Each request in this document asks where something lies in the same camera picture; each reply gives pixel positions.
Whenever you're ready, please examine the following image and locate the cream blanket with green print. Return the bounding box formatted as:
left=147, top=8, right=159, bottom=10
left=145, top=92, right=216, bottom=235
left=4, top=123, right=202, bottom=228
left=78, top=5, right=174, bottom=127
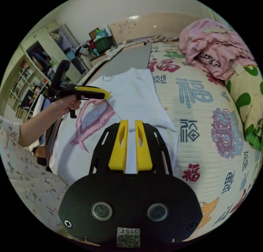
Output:
left=225, top=64, right=263, bottom=152

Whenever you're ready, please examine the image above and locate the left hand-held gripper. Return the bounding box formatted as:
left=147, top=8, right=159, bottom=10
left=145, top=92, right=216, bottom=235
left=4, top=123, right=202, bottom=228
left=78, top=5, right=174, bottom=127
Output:
left=48, top=83, right=112, bottom=119

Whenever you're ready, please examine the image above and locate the person's body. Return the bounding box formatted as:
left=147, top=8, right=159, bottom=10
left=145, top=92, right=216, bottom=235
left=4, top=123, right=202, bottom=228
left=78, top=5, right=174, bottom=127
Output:
left=0, top=114, right=71, bottom=239

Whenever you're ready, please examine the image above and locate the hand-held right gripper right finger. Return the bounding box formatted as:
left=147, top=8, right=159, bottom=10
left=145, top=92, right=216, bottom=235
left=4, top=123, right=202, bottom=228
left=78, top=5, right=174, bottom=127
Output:
left=135, top=120, right=153, bottom=174

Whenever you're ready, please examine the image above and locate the white t-shirt with pink print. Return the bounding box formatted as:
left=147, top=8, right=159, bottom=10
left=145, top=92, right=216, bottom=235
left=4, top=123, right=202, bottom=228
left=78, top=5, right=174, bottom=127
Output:
left=50, top=67, right=179, bottom=186

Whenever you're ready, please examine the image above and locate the pink crumpled blanket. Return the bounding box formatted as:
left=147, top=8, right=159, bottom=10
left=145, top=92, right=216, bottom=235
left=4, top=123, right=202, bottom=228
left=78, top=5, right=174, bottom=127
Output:
left=178, top=18, right=258, bottom=81

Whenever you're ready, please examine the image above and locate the grey flat board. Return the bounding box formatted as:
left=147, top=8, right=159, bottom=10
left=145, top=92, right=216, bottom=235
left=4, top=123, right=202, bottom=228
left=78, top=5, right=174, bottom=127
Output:
left=89, top=43, right=153, bottom=86

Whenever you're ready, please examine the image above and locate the person's left hand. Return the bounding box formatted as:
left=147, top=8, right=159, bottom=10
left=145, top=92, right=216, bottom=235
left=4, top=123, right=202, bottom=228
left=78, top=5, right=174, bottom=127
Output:
left=52, top=97, right=82, bottom=116

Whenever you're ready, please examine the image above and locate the open shelf with books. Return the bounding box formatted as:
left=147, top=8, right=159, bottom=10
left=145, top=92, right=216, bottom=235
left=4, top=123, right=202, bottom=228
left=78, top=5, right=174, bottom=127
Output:
left=8, top=48, right=53, bottom=122

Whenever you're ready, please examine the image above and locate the white cupboard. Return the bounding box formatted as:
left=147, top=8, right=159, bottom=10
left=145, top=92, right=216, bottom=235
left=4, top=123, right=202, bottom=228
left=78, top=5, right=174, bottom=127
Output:
left=20, top=20, right=85, bottom=80

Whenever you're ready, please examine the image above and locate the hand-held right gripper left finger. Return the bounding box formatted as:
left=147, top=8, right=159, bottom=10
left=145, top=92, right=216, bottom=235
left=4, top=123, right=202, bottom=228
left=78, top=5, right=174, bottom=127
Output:
left=108, top=119, right=129, bottom=173

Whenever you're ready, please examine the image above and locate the green basket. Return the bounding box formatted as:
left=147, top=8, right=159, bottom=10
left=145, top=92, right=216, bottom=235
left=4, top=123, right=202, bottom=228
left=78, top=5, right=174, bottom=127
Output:
left=93, top=35, right=114, bottom=53

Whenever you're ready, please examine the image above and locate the bed with printed quilt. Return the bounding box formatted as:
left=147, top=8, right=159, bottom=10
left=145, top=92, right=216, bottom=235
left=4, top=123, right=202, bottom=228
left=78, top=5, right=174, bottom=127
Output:
left=52, top=38, right=260, bottom=243

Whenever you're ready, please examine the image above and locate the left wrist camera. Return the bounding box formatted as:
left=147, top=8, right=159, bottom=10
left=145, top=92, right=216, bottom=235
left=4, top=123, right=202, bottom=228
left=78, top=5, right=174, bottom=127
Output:
left=51, top=60, right=71, bottom=86

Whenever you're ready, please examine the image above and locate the person's left forearm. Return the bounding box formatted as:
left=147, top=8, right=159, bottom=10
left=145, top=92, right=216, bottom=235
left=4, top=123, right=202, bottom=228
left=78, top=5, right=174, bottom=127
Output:
left=18, top=109, right=63, bottom=148

